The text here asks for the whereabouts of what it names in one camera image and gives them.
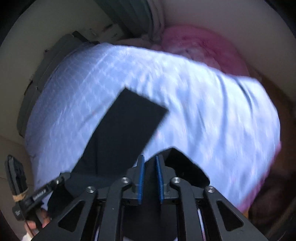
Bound dark grey pants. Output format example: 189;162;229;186
47;87;210;239

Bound left hand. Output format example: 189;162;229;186
24;208;51;237

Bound blue striped floral bedsheet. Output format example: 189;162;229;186
25;44;280;213

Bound dark grey headboard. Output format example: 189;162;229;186
16;31;99;138

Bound pink blanket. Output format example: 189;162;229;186
151;25;250;76

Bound teal curtain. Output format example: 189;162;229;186
96;0;165;42

